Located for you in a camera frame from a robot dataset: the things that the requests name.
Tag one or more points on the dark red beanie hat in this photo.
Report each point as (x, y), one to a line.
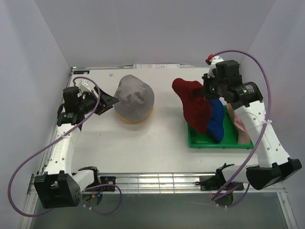
(196, 110)

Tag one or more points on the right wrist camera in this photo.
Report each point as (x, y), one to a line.
(212, 61)

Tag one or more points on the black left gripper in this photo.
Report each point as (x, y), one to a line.
(105, 102)

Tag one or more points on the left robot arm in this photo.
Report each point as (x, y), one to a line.
(58, 186)

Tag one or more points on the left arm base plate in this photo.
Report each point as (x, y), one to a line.
(102, 183)

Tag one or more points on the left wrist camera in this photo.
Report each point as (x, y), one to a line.
(83, 85)

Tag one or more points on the aluminium front rail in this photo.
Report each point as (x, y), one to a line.
(160, 183)

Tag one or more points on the grey bucket hat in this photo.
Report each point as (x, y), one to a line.
(136, 98)

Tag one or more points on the paper label strip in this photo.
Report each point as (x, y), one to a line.
(156, 66)

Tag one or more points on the blue beanie hat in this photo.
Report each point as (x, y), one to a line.
(215, 127)

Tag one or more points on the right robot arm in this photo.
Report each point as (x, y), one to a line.
(274, 163)

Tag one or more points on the yellow bucket hat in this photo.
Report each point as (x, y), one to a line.
(136, 119)

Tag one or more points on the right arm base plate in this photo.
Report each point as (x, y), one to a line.
(211, 183)

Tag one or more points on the pink hat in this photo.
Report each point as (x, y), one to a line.
(243, 136)

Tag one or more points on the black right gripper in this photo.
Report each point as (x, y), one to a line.
(206, 81)

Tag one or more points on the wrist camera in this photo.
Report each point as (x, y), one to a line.
(212, 61)
(83, 85)

